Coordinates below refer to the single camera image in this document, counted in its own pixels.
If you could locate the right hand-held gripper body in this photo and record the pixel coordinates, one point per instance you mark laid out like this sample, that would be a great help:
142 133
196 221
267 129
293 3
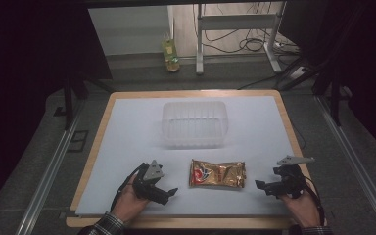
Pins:
290 182

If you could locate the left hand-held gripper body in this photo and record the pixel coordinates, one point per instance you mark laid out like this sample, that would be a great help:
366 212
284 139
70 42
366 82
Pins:
145 187

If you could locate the golden snack packet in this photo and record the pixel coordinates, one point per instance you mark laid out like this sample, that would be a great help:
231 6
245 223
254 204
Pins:
218 174

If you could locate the clear plastic container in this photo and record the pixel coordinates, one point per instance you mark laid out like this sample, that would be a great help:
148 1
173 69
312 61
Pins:
194 130

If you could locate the person's left hand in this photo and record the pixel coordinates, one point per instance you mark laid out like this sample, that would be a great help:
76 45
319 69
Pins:
129 204

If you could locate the person's right hand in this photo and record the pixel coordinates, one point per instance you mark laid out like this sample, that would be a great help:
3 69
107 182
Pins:
303 210

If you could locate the white table mat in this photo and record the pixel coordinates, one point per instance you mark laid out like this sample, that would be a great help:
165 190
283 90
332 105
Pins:
137 130

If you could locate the wooden table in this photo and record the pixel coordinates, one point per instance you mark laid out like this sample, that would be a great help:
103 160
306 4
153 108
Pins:
91 153

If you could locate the black metal stand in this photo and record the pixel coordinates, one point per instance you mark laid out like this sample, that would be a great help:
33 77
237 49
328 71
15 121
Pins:
68 101
334 94

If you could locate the white power strip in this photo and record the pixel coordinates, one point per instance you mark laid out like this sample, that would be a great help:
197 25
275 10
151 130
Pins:
297 72

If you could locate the yellow drink bottle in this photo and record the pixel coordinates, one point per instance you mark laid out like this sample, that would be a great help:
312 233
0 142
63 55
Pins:
170 54

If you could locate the dark curtain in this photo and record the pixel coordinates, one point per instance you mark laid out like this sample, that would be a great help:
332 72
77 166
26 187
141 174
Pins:
19 81
365 65

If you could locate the silver metal rail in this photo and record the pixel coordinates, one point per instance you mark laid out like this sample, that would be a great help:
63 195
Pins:
355 163
50 173

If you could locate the black floor bracket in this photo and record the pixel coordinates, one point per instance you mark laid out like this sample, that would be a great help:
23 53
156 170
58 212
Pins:
78 141

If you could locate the white metal desk frame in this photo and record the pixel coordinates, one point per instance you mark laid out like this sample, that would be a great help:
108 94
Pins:
235 22

